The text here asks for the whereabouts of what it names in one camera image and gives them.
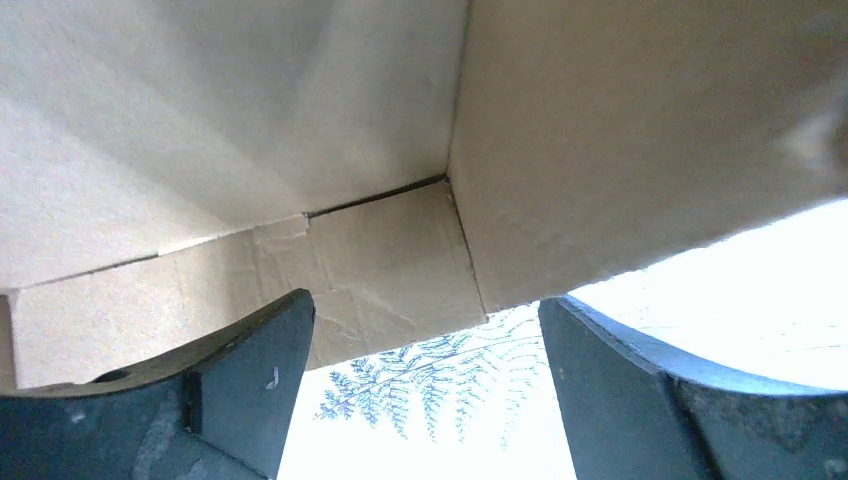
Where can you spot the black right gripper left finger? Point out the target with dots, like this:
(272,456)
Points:
(218,407)

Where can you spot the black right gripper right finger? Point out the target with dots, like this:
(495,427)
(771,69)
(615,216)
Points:
(636,407)

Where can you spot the cardboard box sheet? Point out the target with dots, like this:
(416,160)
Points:
(168,167)

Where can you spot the floral patterned table mat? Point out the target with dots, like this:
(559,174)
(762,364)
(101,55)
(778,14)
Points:
(481,404)

